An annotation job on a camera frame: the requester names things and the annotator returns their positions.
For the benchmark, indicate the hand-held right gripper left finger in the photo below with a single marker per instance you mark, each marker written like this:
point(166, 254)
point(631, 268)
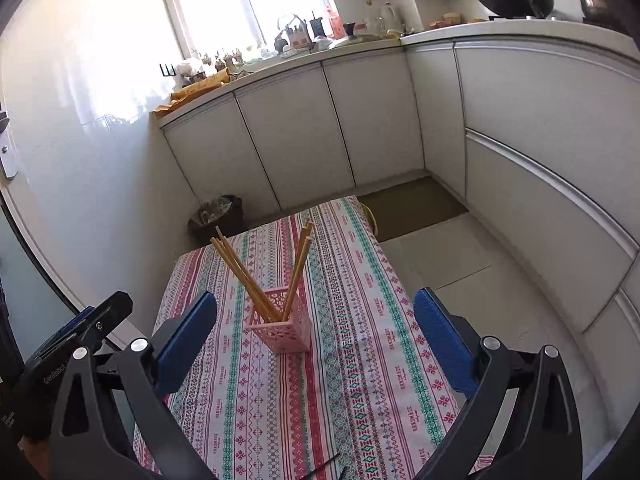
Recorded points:
point(185, 340)

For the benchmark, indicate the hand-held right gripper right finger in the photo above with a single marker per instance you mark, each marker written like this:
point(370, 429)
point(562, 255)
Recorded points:
point(445, 345)

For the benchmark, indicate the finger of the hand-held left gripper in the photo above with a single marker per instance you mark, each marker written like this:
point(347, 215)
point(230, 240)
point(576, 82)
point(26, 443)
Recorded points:
point(107, 312)

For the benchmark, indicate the bunch of wooden chopsticks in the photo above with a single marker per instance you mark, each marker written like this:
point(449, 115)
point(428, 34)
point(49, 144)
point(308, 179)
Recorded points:
point(242, 272)

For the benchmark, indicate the pink plastic utensil holder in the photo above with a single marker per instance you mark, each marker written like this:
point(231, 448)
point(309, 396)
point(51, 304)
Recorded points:
point(285, 332)

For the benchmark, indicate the person's left hand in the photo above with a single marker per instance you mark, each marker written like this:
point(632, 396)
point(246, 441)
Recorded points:
point(35, 462)

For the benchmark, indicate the striped patterned tablecloth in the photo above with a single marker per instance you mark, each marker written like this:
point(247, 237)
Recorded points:
point(350, 360)

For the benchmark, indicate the black trash bin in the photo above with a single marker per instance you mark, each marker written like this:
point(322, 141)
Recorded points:
point(225, 225)

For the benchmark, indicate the brown floor mat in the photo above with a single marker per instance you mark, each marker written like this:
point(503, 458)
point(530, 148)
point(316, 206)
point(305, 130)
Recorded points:
point(415, 207)

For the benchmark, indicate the yellow plastic stool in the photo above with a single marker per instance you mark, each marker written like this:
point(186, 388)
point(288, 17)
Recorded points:
point(371, 217)

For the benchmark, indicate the brown paper bags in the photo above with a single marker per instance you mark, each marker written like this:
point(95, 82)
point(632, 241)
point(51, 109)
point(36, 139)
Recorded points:
point(200, 87)

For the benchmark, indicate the white kitchen cabinets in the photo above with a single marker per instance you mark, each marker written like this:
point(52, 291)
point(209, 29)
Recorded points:
point(300, 125)

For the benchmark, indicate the row of small bottles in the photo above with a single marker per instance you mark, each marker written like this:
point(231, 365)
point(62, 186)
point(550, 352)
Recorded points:
point(220, 57)

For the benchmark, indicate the white kitchen countertop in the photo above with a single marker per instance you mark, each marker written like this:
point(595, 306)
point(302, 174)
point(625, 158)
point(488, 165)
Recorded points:
point(500, 30)

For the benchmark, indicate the kitchen window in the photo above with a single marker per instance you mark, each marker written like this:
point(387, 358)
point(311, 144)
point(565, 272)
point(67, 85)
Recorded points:
point(215, 5)

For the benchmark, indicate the white electric kettle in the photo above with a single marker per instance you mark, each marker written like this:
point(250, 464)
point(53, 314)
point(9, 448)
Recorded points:
point(391, 19)

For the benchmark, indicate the red bottle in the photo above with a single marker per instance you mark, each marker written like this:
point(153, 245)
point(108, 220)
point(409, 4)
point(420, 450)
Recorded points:
point(333, 21)

